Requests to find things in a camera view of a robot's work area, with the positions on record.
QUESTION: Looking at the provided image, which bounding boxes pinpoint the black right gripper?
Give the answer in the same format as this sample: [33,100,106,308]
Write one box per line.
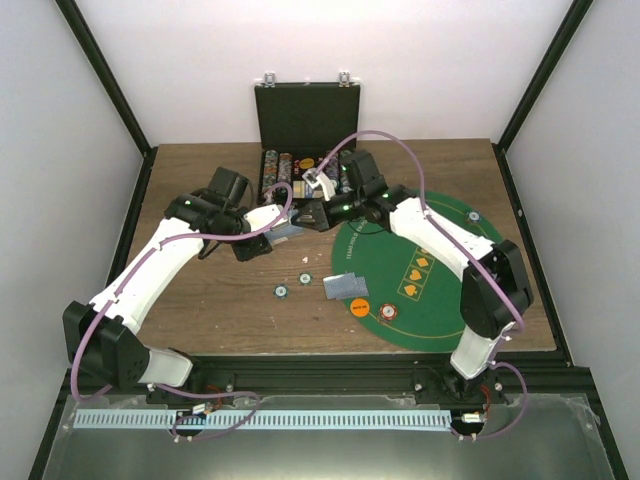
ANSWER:
[293,190,366,233]

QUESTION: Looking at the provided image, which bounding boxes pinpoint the grey playing card deck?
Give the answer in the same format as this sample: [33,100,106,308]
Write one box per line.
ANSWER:
[265,221,305,246]

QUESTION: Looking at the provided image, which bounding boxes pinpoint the blue poker chip stack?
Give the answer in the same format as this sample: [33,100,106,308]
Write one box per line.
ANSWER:
[273,284,289,299]

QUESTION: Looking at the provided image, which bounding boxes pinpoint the orange big blind button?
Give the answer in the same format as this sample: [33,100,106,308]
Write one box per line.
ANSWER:
[349,298,371,318]

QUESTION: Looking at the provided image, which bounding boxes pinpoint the red poker chip stack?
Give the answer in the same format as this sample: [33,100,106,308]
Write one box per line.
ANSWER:
[378,303,398,324]

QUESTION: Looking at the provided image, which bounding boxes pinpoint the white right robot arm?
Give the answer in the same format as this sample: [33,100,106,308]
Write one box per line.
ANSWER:
[292,151,534,403]

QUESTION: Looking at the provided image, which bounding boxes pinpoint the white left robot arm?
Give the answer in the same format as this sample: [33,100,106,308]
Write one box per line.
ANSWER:
[63,167,284,404]

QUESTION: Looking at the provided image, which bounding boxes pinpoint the boxed card decks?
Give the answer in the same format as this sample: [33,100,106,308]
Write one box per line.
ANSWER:
[292,180,314,199]

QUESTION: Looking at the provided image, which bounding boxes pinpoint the chip row far right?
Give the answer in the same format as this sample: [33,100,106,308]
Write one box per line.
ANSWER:
[339,149,352,193]

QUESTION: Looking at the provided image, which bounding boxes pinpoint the chip row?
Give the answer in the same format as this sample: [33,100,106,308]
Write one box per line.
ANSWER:
[339,149,352,193]
[261,150,279,200]
[323,150,339,175]
[276,152,293,194]

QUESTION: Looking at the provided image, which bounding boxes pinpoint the yellow dealer chip in case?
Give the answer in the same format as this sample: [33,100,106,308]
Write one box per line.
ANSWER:
[299,158,314,169]

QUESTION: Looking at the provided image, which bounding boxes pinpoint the chip row far left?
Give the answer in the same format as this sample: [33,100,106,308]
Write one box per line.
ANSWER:
[261,150,279,200]

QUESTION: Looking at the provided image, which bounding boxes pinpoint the black poker chip case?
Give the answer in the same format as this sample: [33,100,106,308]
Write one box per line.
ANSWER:
[254,74,361,208]

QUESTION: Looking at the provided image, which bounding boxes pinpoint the round green poker mat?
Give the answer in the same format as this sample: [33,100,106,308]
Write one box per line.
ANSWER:
[330,192,516,352]

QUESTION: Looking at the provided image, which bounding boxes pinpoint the light blue slotted strip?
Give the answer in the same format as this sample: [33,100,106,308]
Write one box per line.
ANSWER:
[73,409,452,431]

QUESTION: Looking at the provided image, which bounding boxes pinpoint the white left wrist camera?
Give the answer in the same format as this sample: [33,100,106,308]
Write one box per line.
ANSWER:
[243,204,288,232]

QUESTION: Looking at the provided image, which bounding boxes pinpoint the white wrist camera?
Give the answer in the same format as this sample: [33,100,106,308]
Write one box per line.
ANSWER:
[303,168,336,201]
[243,204,288,232]

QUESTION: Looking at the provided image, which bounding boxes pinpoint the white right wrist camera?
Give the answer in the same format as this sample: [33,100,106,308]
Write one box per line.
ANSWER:
[303,168,336,201]

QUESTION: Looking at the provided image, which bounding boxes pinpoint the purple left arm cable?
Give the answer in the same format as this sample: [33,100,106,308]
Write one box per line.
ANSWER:
[69,181,294,442]

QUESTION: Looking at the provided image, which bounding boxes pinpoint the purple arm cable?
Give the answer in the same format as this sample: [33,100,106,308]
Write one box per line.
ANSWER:
[319,129,529,442]
[69,181,294,442]

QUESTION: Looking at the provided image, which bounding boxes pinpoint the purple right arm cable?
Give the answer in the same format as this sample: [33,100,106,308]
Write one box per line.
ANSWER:
[319,129,529,442]

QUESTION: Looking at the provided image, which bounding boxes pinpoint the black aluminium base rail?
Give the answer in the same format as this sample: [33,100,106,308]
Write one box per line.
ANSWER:
[144,352,591,406]

